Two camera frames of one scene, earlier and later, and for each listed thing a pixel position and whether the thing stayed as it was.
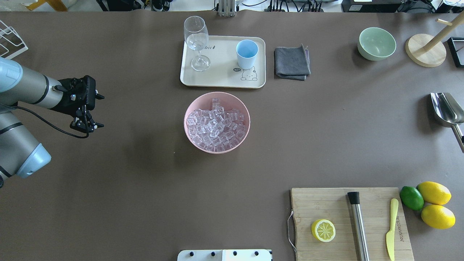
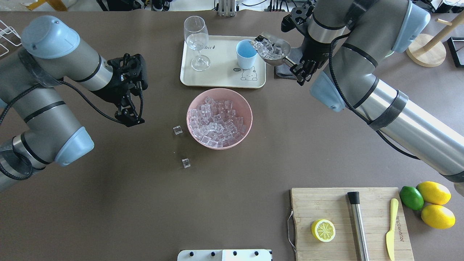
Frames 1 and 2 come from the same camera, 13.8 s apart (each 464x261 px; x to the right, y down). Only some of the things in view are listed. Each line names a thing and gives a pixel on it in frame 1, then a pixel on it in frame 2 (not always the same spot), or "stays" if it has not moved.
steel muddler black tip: (356, 213) stays
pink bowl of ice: (216, 122) stays
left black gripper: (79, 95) to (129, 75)
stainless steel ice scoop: (450, 112) to (273, 50)
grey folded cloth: (291, 63) stays
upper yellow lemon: (434, 193) stays
